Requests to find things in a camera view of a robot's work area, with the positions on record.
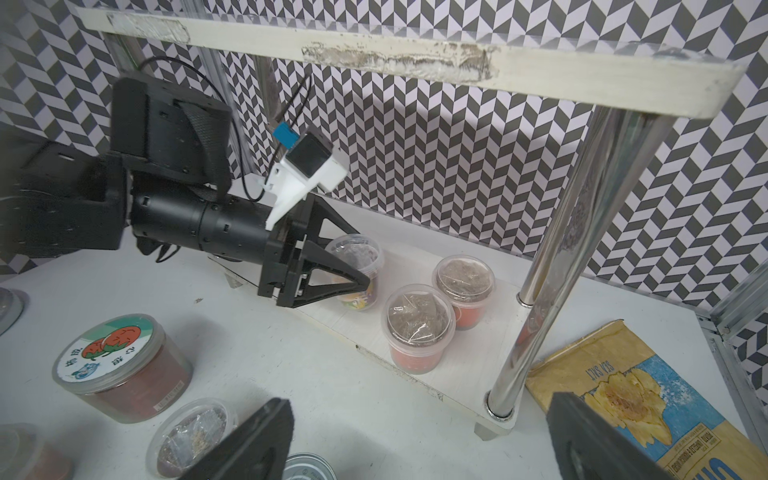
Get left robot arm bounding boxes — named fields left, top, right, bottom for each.
left=1, top=73, right=370, bottom=308

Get white two-tier shelf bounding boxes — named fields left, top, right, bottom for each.
left=77, top=5, right=748, bottom=442

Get pink seed cup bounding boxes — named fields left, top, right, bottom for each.
left=1, top=423, right=74, bottom=480
left=432, top=255, right=495, bottom=330
left=381, top=284, right=456, bottom=375

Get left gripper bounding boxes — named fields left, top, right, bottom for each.
left=129, top=179, right=370, bottom=308

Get small yellow seed cup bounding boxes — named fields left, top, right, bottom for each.
left=325, top=234, right=385, bottom=311

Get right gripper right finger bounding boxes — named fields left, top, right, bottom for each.
left=546, top=392, right=670, bottom=480

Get purple white tin can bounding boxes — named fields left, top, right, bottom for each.
left=282, top=453, right=337, bottom=480

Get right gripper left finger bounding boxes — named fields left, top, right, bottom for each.
left=181, top=397, right=294, bottom=480

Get small red label cup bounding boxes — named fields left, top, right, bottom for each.
left=145, top=398, right=239, bottom=479

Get tomato label seed jar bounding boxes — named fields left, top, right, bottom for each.
left=52, top=313, right=193, bottom=424

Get yellow blue snack bag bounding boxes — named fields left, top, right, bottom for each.
left=526, top=320, right=767, bottom=479

